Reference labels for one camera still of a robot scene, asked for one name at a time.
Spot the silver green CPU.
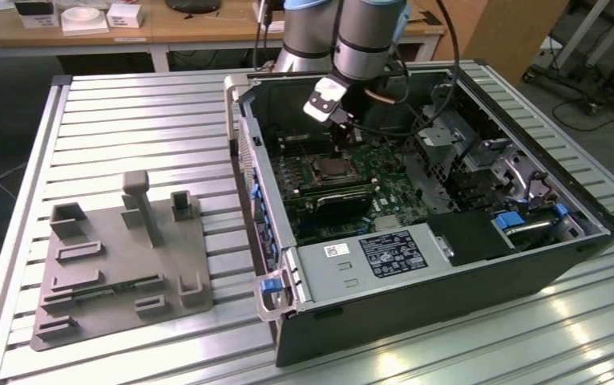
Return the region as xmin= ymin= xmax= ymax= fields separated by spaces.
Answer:
xmin=320 ymin=159 xmax=348 ymax=176

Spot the black RAM slot bank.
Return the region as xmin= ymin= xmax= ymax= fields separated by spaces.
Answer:
xmin=288 ymin=180 xmax=375 ymax=201
xmin=276 ymin=135 xmax=335 ymax=158

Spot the grey metal drive cage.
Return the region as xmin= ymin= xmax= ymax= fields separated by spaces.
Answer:
xmin=406 ymin=82 xmax=506 ymax=216

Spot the green motherboard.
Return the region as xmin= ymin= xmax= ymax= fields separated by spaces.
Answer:
xmin=268 ymin=134 xmax=428 ymax=246

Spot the black graphics card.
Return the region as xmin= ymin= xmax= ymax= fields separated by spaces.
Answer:
xmin=305 ymin=191 xmax=371 ymax=226

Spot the silver chipset heat sink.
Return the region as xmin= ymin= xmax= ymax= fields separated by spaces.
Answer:
xmin=376 ymin=215 xmax=403 ymax=233

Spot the wooden cabinet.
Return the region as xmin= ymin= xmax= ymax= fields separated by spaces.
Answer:
xmin=459 ymin=0 xmax=574 ymax=86

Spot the wooden desk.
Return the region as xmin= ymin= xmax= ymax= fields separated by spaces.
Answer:
xmin=0 ymin=0 xmax=447 ymax=73

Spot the grey power supply unit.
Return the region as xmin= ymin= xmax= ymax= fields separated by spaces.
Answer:
xmin=293 ymin=223 xmax=455 ymax=304

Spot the black disk bay housing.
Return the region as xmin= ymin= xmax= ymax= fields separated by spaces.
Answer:
xmin=427 ymin=211 xmax=518 ymax=268

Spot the black round object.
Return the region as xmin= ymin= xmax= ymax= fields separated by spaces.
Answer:
xmin=164 ymin=0 xmax=221 ymax=12

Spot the white wheeled equipment stand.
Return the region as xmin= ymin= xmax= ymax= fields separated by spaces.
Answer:
xmin=519 ymin=0 xmax=614 ymax=117

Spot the blue case latch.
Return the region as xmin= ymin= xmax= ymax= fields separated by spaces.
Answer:
xmin=257 ymin=278 xmax=283 ymax=297

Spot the white square box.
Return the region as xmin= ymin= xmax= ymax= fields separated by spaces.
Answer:
xmin=105 ymin=2 xmax=145 ymax=29

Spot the white round holder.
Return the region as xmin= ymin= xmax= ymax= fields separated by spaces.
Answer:
xmin=59 ymin=6 xmax=111 ymax=37

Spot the grey parts rack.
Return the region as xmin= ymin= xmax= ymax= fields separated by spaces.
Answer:
xmin=28 ymin=170 xmax=216 ymax=353

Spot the black open PC case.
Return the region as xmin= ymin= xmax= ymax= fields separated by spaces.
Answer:
xmin=223 ymin=59 xmax=614 ymax=368

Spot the black and white box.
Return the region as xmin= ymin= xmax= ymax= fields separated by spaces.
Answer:
xmin=13 ymin=0 xmax=56 ymax=29

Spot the green RAM stick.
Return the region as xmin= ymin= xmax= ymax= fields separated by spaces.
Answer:
xmin=71 ymin=280 xmax=137 ymax=302

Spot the copper coloured cable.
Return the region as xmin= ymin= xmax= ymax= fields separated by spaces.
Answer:
xmin=363 ymin=88 xmax=396 ymax=107

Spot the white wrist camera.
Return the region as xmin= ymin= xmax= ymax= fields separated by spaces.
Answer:
xmin=301 ymin=74 xmax=352 ymax=124

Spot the black camera cable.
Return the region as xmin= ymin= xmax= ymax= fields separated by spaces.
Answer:
xmin=352 ymin=0 xmax=460 ymax=137

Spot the red black wire bundle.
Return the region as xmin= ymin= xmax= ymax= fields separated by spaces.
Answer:
xmin=519 ymin=170 xmax=559 ymax=209

